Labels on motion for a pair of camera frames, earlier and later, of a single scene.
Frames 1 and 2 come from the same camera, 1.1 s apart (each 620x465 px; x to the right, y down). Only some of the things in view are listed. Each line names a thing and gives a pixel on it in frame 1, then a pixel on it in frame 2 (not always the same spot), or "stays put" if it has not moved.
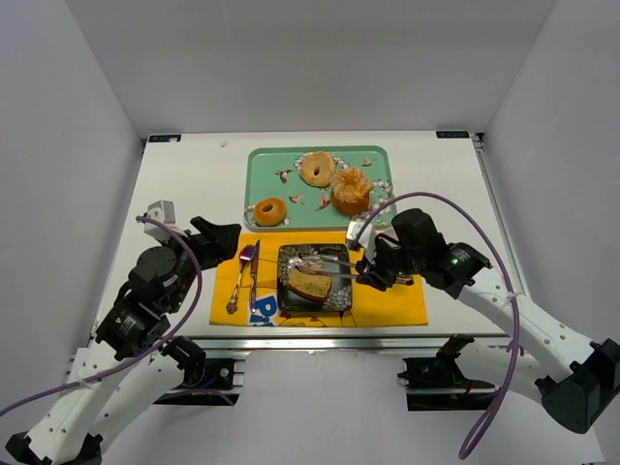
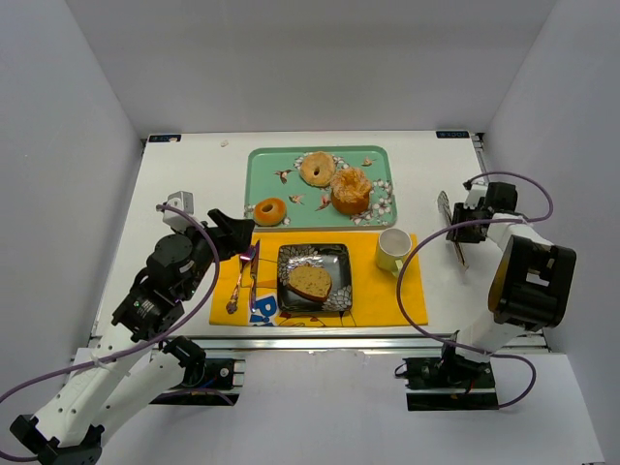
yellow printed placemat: (244, 287) stays put
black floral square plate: (290, 299) stays put
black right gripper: (376, 266) to (463, 223)
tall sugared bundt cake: (351, 191) stays put
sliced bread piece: (311, 285) stays put
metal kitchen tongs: (298, 263) to (445, 206)
